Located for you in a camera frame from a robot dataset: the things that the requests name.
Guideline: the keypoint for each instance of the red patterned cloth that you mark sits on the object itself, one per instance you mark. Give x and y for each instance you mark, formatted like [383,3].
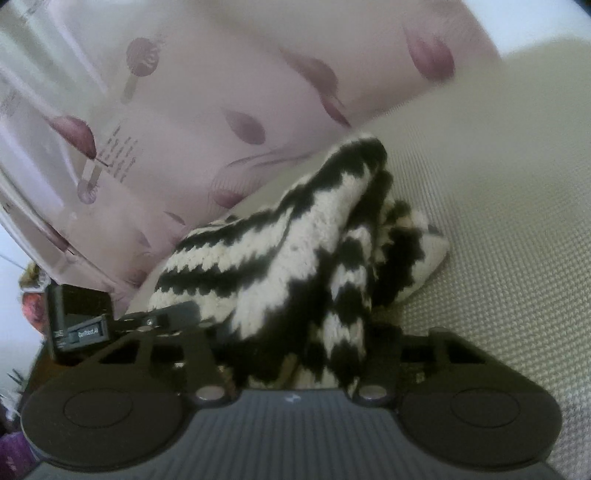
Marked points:
[31,302]

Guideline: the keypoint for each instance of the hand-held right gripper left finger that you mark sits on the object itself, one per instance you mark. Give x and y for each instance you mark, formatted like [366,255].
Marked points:
[198,355]

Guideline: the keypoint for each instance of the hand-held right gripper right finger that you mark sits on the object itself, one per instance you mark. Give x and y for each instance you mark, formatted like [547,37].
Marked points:
[385,350]

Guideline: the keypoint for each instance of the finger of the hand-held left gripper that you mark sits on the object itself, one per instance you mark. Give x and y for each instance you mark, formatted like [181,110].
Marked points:
[171,316]

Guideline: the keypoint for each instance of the black white striped knitted garment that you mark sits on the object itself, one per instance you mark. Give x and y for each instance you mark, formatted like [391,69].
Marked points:
[277,258]

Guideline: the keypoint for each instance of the leaf-patterned pink curtain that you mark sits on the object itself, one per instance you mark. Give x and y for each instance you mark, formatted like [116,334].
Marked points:
[184,92]

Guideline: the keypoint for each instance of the purple object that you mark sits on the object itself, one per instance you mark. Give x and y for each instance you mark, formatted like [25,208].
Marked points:
[11,454]

